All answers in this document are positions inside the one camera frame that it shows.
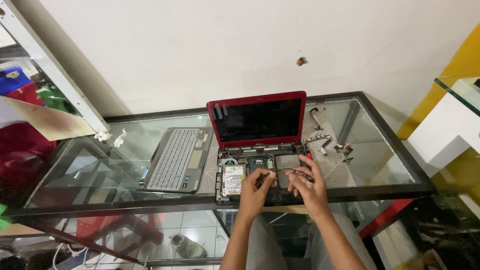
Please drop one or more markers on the person's left hand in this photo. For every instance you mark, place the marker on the person's left hand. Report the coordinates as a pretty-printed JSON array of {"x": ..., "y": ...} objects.
[{"x": 252, "y": 197}]

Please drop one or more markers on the grey laptop keyboard cover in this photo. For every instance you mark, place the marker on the grey laptop keyboard cover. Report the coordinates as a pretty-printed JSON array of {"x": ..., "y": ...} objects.
[{"x": 174, "y": 159}]

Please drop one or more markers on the dark red bag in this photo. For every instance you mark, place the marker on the dark red bag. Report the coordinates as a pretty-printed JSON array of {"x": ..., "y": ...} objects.
[{"x": 20, "y": 153}]

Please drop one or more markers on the laptop cooling fan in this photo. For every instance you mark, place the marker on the laptop cooling fan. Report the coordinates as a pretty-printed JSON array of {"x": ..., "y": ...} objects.
[{"x": 228, "y": 162}]

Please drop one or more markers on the person's left fingers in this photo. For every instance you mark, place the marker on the person's left fingers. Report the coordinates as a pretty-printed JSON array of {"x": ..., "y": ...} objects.
[{"x": 264, "y": 176}]

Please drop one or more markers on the green plastic piece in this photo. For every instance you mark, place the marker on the green plastic piece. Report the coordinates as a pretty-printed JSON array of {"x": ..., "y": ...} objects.
[{"x": 3, "y": 217}]

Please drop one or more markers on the red-capped screwdriver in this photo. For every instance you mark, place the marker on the red-capped screwdriver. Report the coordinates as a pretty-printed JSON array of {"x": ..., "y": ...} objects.
[{"x": 309, "y": 155}]

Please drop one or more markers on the small orange wall object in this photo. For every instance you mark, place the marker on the small orange wall object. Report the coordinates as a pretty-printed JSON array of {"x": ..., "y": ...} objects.
[{"x": 302, "y": 61}]

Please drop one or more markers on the beige cardboard sheet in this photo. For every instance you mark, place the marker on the beige cardboard sheet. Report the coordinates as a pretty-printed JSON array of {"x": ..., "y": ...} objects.
[{"x": 48, "y": 120}]

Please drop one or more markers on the white shelf with glass top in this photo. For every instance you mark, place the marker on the white shelf with glass top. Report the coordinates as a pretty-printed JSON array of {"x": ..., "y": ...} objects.
[{"x": 442, "y": 131}]

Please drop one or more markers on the red plastic stool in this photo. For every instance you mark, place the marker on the red plastic stool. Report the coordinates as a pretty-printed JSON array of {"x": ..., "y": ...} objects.
[{"x": 123, "y": 228}]

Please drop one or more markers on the grey mesh mat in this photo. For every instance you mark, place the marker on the grey mesh mat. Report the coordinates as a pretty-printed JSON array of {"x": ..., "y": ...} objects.
[{"x": 333, "y": 168}]

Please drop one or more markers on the silver hard drive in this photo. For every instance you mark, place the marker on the silver hard drive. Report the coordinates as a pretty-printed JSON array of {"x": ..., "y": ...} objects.
[{"x": 232, "y": 180}]

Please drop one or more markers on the person's right hand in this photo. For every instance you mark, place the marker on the person's right hand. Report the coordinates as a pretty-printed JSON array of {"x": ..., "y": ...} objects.
[{"x": 313, "y": 191}]

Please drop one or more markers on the grey tabby cat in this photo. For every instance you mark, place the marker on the grey tabby cat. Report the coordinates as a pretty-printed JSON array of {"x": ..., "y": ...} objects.
[{"x": 187, "y": 247}]

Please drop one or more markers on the person's grey trousers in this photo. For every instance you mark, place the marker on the person's grey trousers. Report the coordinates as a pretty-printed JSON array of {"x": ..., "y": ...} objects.
[{"x": 264, "y": 247}]

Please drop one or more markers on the black framed glass counter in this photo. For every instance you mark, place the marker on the black framed glass counter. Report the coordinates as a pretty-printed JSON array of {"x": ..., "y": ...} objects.
[{"x": 112, "y": 176}]

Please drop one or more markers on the crumpled white tissue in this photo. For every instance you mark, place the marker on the crumpled white tissue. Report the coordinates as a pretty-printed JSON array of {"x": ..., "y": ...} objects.
[
  {"x": 102, "y": 135},
  {"x": 120, "y": 138}
]

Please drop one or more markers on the small metal hinge parts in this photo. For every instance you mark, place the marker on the small metal hinge parts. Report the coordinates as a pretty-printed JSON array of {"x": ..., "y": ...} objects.
[{"x": 344, "y": 149}]

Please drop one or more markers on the black metal bracket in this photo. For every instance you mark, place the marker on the black metal bracket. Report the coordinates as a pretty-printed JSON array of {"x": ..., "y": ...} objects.
[{"x": 325, "y": 145}]

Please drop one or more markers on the red laptop with open base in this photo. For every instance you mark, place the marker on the red laptop with open base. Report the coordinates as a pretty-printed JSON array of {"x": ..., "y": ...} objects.
[{"x": 257, "y": 122}]

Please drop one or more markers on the white framed glass cabinet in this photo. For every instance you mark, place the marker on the white framed glass cabinet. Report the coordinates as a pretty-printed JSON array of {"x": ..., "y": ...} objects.
[{"x": 45, "y": 67}]

